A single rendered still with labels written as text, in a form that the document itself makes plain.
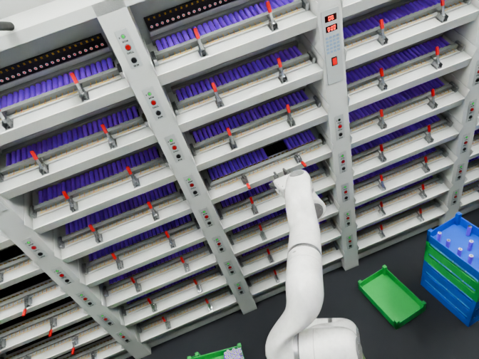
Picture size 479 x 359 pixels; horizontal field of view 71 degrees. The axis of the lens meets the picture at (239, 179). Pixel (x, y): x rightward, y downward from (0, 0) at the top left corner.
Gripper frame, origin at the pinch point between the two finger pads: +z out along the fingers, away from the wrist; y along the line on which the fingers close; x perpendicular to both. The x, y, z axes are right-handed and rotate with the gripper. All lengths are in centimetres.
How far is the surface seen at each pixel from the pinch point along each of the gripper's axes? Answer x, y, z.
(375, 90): 12, 54, 17
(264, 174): -7.5, -2.8, 20.9
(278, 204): -27.4, -0.4, 24.4
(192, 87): 39.7, -19.9, 21.9
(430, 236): -64, 63, 2
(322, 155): -8.9, 25.3, 19.3
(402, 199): -64, 72, 36
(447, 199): -75, 100, 34
